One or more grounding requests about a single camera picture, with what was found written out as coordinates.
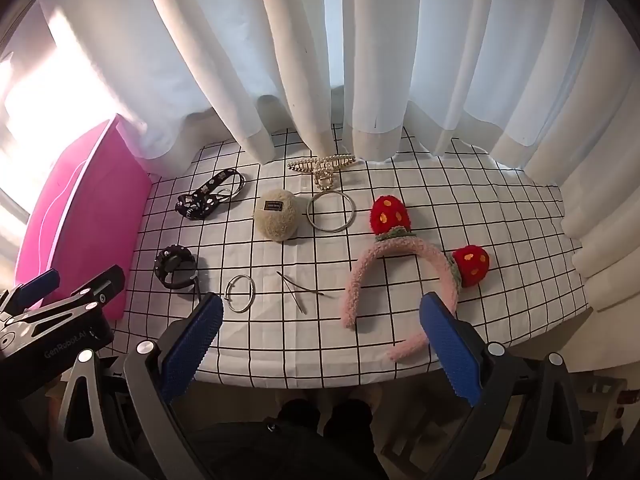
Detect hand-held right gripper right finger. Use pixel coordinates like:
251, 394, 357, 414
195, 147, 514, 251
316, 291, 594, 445
419, 291, 588, 480

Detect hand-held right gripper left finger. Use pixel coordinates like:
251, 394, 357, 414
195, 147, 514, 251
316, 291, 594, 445
57, 291, 226, 480

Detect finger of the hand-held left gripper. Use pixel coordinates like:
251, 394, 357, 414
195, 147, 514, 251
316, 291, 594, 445
30, 265, 126, 322
0, 268, 62, 322

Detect pink plastic bin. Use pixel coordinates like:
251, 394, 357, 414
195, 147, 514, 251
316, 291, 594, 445
14, 115, 151, 320

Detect pearl hair claw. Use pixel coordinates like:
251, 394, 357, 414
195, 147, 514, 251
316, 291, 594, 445
287, 154, 358, 192

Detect black studded scrunchie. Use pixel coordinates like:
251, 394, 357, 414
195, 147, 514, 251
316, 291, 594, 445
154, 244, 200, 291

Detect small silver bangle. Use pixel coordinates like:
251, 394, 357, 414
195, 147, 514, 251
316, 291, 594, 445
226, 274, 257, 314

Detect thin metal bobby pin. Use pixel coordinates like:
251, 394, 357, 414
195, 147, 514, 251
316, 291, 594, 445
276, 271, 306, 316
282, 280, 331, 297

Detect pink strawberry headband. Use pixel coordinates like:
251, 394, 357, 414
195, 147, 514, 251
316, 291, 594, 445
340, 194, 491, 363

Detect black patterned hair band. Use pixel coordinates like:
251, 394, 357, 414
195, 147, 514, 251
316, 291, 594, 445
176, 169, 246, 223

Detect person's legs in dark pants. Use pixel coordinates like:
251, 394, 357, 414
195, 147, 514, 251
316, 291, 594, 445
190, 385, 383, 480

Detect beige fluffy hair clip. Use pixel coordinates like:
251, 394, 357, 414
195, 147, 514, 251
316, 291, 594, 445
253, 187, 302, 243

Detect large silver bangle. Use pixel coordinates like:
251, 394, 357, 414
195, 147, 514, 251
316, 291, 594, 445
306, 190, 357, 233

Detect white curtain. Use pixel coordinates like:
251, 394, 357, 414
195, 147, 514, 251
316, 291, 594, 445
40, 0, 640, 291

